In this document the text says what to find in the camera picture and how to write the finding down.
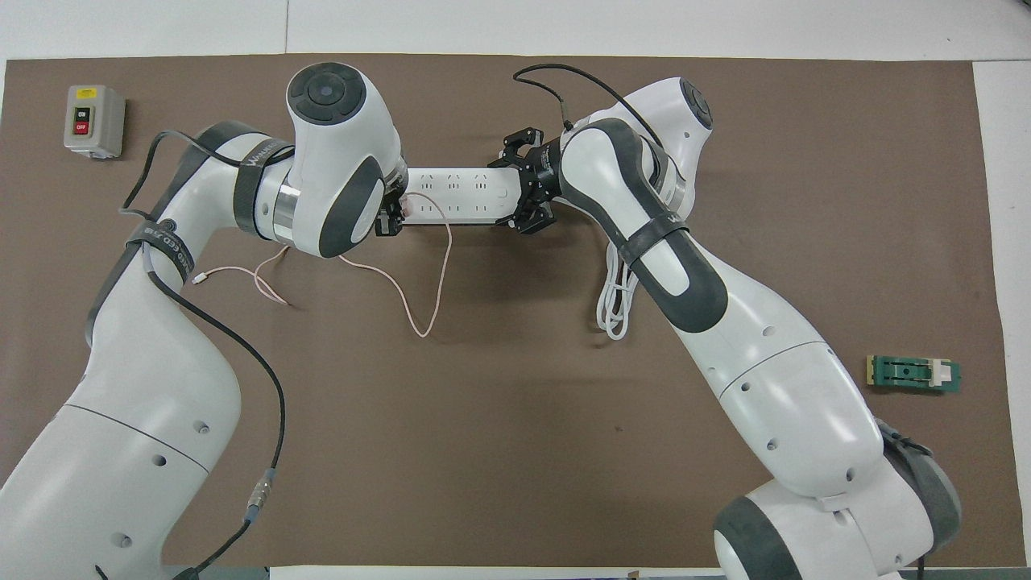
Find green knife switch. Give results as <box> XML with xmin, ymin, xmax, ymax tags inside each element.
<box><xmin>866</xmin><ymin>355</ymin><xmax>962</xmax><ymax>396</ymax></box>

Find brown table mat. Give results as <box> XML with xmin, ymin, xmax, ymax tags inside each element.
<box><xmin>0</xmin><ymin>53</ymin><xmax>1028</xmax><ymax>567</ymax></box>

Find grey on-off switch box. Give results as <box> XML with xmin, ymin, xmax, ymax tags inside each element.
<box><xmin>64</xmin><ymin>85</ymin><xmax>126</xmax><ymax>160</ymax></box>

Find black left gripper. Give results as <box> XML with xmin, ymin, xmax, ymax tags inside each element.
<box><xmin>375</xmin><ymin>193</ymin><xmax>404</xmax><ymax>238</ymax></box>

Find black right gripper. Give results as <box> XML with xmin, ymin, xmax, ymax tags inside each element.
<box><xmin>488</xmin><ymin>126</ymin><xmax>562</xmax><ymax>235</ymax></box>

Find pink charging cable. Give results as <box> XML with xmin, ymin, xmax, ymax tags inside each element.
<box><xmin>192</xmin><ymin>196</ymin><xmax>453</xmax><ymax>338</ymax></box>

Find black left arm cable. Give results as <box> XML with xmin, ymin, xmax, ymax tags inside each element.
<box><xmin>95</xmin><ymin>129</ymin><xmax>289</xmax><ymax>580</ymax></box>

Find white power strip with cord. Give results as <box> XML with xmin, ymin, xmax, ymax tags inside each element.
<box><xmin>400</xmin><ymin>167</ymin><xmax>645</xmax><ymax>341</ymax></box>

